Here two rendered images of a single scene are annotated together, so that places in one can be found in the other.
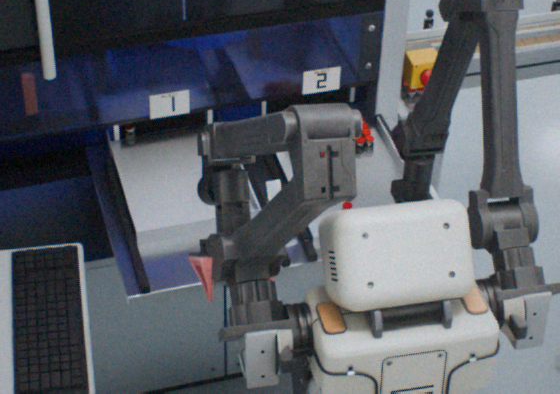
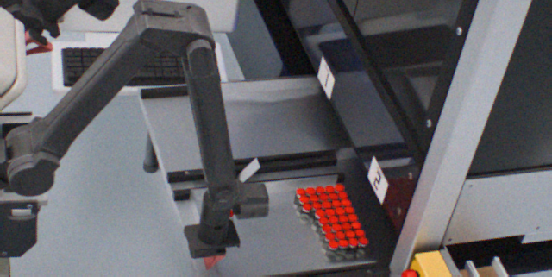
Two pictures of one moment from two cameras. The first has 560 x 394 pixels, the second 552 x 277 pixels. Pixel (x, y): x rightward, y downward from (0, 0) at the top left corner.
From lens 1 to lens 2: 2.43 m
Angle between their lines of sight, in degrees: 60
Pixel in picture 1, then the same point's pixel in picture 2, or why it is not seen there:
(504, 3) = (140, 18)
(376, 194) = (266, 255)
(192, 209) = (241, 129)
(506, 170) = (46, 121)
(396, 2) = (427, 173)
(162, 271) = (166, 107)
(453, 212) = not seen: outside the picture
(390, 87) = (401, 254)
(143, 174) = (286, 103)
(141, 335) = not seen: hidden behind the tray
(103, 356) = not seen: hidden behind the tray
